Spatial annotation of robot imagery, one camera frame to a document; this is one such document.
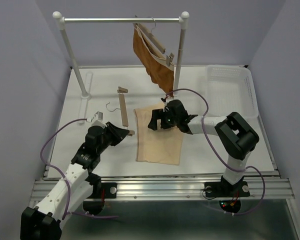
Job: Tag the wooden clip hanger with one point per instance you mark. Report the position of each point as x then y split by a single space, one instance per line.
124 120

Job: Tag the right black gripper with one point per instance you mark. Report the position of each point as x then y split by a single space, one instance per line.
156 114

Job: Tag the white plastic basket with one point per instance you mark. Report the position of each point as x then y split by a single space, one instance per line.
230 89

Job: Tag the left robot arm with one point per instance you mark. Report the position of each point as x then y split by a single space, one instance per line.
46 220

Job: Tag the white clothes rack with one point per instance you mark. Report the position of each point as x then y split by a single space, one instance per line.
85 85

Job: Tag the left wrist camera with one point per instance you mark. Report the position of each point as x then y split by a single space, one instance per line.
97 120

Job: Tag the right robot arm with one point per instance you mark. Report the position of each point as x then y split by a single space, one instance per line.
238 138

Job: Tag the beige underwear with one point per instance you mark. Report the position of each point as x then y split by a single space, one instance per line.
162 146

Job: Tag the aluminium mounting rail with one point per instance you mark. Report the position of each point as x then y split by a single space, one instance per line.
179 188

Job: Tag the brown underwear on hanger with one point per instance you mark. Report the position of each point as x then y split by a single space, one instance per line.
154 62

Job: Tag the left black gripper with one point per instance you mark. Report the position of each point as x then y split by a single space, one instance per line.
118 133

